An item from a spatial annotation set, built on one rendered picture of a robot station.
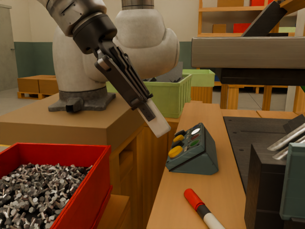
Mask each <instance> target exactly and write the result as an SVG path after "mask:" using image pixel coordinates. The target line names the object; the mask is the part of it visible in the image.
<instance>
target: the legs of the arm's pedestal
mask: <svg viewBox="0 0 305 229"><path fill-rule="evenodd" d="M109 173H110V185H113V190H112V192H111V194H113V195H120V184H121V195H123V196H130V209H131V219H130V221H129V224H128V229H143V152H142V131H141V132H140V133H139V134H138V135H137V136H136V137H135V138H134V139H133V140H132V141H131V142H130V143H129V144H128V145H127V146H126V147H125V148H124V149H123V150H122V151H121V152H120V153H119V154H118V155H117V156H116V157H115V158H114V159H113V160H112V161H111V162H109Z"/></svg>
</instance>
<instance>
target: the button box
mask: <svg viewBox="0 0 305 229"><path fill-rule="evenodd" d="M198 124H200V125H199V126H198V127H196V128H195V129H192V128H193V127H192V128H190V129H189V130H187V131H186V132H185V134H184V135H183V137H184V139H183V140H182V142H183V144H182V145H181V147H182V148H183V149H182V151H181V152H180V153H179V154H178V155H176V156H174V157H172V158H170V157H169V156H168V158H167V161H166V164H165V165H166V167H167V169H168V170H169V172H176V173H187V174H202V175H212V174H214V173H216V172H218V171H219V168H218V161H217V154H216V145H215V141H214V139H213V138H212V137H211V135H210V134H209V132H208V131H207V129H206V128H205V127H204V124H203V123H198ZM196 129H199V130H198V131H197V132H196V133H194V134H192V132H193V131H194V130H196ZM196 134H199V136H198V137H196V138H195V139H193V140H191V138H192V137H193V136H194V135H196ZM195 140H199V142H198V143H197V144H195V145H193V146H190V144H191V143H192V142H193V141H195Z"/></svg>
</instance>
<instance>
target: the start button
mask: <svg viewBox="0 0 305 229"><path fill-rule="evenodd" d="M182 149H183V148H182V147H181V146H176V147H174V148H173V149H171V150H170V151H169V153H168V155H169V157H170V158H172V157H174V156H176V155H178V154H179V153H180V152H181V151H182Z"/></svg>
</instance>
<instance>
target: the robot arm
mask: <svg viewBox="0 0 305 229"><path fill-rule="evenodd" d="M37 1H38V2H40V3H41V4H42V5H43V6H44V7H45V8H46V10H47V11H48V12H49V14H50V16H51V17H52V18H53V19H54V20H55V22H56V23H57V25H58V26H57V27H56V29H55V32H54V37H53V46H52V51H53V62H54V71H55V76H56V80H57V83H58V88H59V100H58V101H57V102H55V103H54V104H52V105H50V106H48V110H49V112H55V111H67V112H68V113H72V112H75V111H84V110H93V111H103V110H106V106H107V105H108V104H109V103H110V101H111V100H112V99H114V98H116V94H115V93H110V92H107V87H106V82H107V81H109V82H110V83H111V84H112V85H113V87H114V88H115V89H116V90H117V91H118V93H119V94H120V95H121V96H122V97H123V98H124V100H125V101H126V102H127V103H128V104H129V106H130V107H131V110H133V111H134V110H135V109H137V110H138V111H139V113H140V115H141V116H142V117H143V118H144V120H145V121H146V123H147V124H148V126H149V127H150V129H151V130H152V131H153V133H154V134H155V136H156V137H157V138H159V137H161V136H162V135H164V134H165V133H167V132H168V131H170V130H171V127H170V125H169V124H168V122H167V121H166V120H165V118H164V117H163V115H162V114H161V112H160V111H159V110H158V108H157V107H156V105H155V104H154V102H153V101H152V100H151V98H152V97H153V94H152V93H151V94H150V93H149V90H148V89H147V88H146V86H145V84H144V83H143V81H142V79H148V78H153V77H157V76H160V75H163V74H165V73H167V72H169V71H170V70H171V69H173V68H174V67H176V66H177V64H178V60H179V52H180V44H179V40H178V38H177V36H176V34H175V33H174V31H173V30H172V29H168V28H165V24H164V20H163V16H162V15H161V13H160V12H159V11H158V10H156V9H154V0H121V2H122V11H120V12H119V13H118V15H117V16H116V18H115V23H114V24H113V22H112V21H111V19H110V18H109V16H108V15H106V12H107V7H106V5H105V4H104V2H103V1H102V0H37ZM149 94H150V95H149Z"/></svg>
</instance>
